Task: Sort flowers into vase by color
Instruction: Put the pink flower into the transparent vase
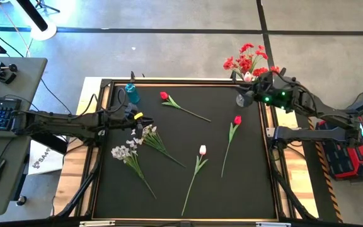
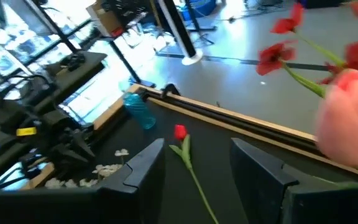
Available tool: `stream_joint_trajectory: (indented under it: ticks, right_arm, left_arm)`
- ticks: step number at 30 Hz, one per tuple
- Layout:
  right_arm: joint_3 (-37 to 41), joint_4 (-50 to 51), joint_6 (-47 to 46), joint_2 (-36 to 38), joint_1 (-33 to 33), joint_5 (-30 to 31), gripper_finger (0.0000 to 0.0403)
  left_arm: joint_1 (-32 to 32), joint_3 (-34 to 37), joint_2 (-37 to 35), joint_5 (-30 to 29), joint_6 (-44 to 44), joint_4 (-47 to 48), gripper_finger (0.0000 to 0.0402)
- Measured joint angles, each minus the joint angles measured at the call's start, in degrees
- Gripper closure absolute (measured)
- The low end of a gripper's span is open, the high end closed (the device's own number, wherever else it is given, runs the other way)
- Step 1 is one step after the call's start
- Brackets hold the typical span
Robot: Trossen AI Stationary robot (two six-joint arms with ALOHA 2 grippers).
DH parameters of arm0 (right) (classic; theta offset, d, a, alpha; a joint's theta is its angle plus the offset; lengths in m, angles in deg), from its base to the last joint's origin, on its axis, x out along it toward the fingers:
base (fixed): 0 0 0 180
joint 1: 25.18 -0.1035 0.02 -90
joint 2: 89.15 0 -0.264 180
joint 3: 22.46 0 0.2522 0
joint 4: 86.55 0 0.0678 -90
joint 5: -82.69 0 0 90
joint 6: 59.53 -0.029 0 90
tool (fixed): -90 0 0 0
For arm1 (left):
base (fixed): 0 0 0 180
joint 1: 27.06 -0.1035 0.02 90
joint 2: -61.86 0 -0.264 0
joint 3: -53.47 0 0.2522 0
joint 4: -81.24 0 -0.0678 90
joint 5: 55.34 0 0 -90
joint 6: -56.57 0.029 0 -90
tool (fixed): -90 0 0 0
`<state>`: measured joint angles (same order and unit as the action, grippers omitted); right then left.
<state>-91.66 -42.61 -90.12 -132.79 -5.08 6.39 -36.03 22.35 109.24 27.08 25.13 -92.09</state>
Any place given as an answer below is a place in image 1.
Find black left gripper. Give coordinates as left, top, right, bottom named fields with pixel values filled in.
left=117, top=103, right=154, bottom=140

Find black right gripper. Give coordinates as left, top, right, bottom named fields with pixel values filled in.
left=235, top=73, right=280, bottom=107

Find white blossom bunch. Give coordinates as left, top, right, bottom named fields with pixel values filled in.
left=130, top=125, right=187, bottom=168
left=111, top=139, right=157, bottom=199

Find pink artificial tulip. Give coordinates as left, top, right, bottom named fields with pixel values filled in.
left=243, top=71, right=258, bottom=86
left=181, top=144, right=209, bottom=218

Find red artificial tulip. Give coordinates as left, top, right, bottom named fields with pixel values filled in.
left=221, top=115, right=243, bottom=178
left=159, top=91, right=212, bottom=123

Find blue glass vase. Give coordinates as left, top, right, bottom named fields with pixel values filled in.
left=124, top=83, right=141, bottom=105

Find black table mat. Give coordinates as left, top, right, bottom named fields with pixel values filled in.
left=93, top=84, right=279, bottom=220

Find white printed paper bag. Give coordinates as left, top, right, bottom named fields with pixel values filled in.
left=27, top=140, right=66, bottom=176

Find hazard striped floor mat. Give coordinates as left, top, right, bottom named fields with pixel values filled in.
left=288, top=80, right=343, bottom=223

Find red black tool case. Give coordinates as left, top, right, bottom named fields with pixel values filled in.
left=315, top=116, right=363, bottom=180

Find white round floor stand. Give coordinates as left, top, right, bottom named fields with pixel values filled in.
left=16, top=0, right=58, bottom=42

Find grey desk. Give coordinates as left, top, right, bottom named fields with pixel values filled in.
left=0, top=56, right=49, bottom=216

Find black tripod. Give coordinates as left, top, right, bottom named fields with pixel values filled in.
left=33, top=0, right=61, bottom=15

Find black floor cable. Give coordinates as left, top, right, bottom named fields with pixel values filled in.
left=0, top=22, right=25, bottom=58
left=39, top=78, right=72, bottom=115

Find silver metal bracket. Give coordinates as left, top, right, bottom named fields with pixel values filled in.
left=255, top=221, right=292, bottom=227
left=79, top=219, right=116, bottom=227

